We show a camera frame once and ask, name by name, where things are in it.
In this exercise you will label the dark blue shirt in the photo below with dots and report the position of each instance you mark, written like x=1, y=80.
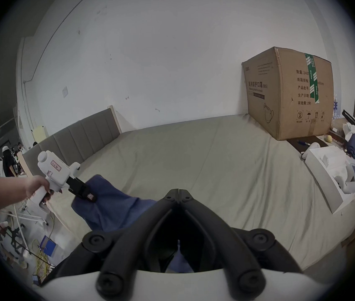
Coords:
x=111, y=205

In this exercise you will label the large brown cardboard carton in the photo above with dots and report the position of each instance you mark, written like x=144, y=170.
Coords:
x=287, y=96

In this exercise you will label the small yellow fruit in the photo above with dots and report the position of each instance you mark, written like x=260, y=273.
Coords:
x=328, y=138

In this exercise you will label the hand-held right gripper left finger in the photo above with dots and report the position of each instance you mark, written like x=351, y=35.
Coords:
x=124, y=252

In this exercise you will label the small blue box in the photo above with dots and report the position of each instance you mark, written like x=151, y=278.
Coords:
x=48, y=246

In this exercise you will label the person's left hand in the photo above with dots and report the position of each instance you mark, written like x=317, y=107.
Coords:
x=38, y=185

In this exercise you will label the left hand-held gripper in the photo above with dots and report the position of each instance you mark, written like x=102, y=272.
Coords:
x=55, y=171

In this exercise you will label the blue pen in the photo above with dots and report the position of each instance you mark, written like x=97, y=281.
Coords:
x=303, y=142

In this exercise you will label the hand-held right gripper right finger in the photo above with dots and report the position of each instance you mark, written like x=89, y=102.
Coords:
x=234, y=252

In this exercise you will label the open white box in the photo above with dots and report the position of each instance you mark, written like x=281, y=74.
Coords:
x=324, y=171

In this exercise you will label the bed with beige sheet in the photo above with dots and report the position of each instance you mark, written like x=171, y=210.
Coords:
x=221, y=174

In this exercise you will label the grey padded headboard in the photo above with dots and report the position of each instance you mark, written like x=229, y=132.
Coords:
x=77, y=139

